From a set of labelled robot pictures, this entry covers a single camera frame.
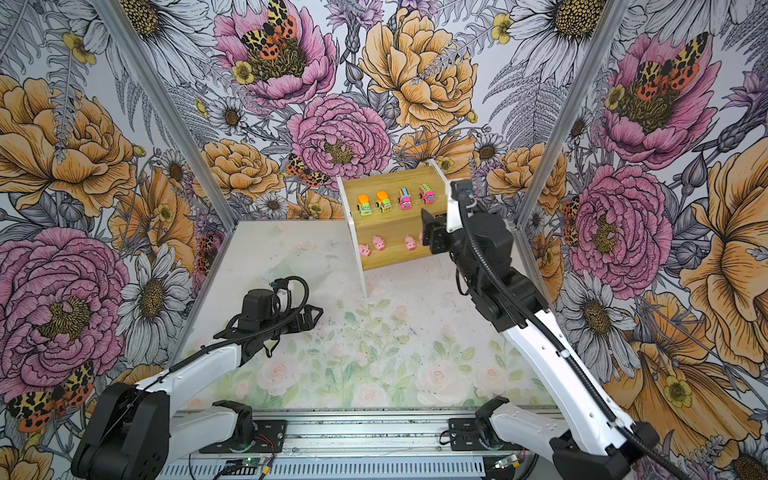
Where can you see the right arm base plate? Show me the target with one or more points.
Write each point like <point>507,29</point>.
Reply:
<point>472,434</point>

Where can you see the green pink toy bus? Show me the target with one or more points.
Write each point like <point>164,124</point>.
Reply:
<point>426,194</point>

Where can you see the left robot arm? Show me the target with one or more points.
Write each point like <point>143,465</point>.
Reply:
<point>135,430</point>

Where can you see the two-tier bamboo shelf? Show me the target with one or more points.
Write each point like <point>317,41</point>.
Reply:
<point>395,225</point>

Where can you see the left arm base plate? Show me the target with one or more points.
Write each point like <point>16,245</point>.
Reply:
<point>263,436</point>

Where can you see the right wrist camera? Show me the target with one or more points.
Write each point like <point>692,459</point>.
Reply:
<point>460,199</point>

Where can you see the blue pink toy bus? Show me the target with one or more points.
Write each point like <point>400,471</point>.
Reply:
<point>405,199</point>

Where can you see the aluminium front rail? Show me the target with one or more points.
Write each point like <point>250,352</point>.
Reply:
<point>360,435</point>

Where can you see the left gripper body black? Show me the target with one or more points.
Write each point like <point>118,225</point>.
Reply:
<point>290,326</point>

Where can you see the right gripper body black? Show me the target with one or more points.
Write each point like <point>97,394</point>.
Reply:
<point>441,241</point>

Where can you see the orange green toy truck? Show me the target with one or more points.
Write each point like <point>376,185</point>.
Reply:
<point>364,205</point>
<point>383,201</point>

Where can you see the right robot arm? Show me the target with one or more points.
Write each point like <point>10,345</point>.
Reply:
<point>576,393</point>

